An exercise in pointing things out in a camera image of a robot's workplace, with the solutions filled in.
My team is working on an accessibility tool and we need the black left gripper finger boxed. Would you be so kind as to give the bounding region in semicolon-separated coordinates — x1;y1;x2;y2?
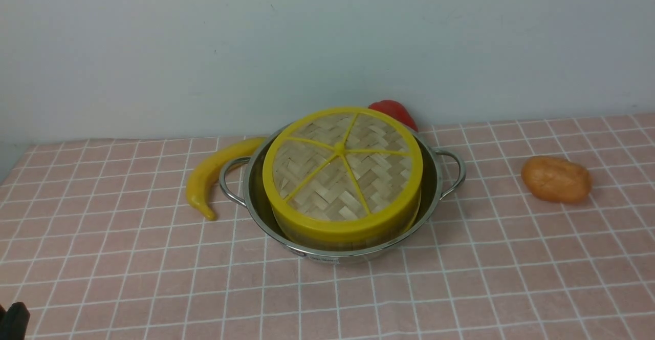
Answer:
0;302;31;340

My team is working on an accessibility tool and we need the woven bamboo steamer lid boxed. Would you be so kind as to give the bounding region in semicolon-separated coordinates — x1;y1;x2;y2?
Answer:
261;107;424;218

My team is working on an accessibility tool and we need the stainless steel pot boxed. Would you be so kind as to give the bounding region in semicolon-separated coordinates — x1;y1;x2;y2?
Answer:
217;129;467;265

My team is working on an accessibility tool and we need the pink checked tablecloth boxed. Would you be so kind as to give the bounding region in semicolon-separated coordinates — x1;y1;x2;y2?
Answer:
1;114;654;339

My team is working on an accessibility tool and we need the yellow banana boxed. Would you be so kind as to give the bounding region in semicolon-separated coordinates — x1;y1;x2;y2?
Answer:
186;137;266;221

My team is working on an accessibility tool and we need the red bell pepper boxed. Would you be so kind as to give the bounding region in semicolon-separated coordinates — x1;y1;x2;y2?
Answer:
368;100;419;132

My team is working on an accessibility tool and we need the brown potato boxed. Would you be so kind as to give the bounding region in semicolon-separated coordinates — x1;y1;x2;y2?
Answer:
521;155;593;204

